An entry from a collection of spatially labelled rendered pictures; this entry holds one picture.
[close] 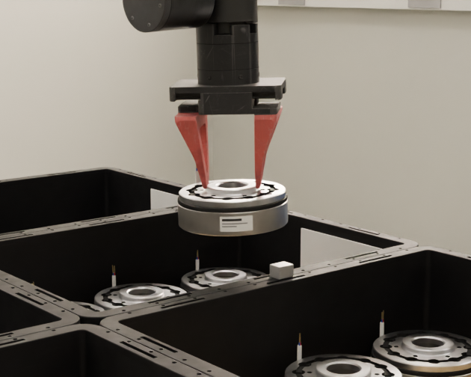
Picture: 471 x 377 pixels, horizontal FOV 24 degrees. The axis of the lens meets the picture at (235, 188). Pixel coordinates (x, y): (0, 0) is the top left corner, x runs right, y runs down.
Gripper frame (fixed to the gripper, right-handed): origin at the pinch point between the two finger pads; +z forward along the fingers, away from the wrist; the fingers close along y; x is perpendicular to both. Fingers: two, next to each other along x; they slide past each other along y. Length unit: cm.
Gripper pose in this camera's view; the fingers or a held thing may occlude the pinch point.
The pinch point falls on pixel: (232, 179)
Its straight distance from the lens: 102.5
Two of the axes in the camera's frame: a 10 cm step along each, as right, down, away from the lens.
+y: 9.9, -0.1, -1.3
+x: 1.2, -2.1, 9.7
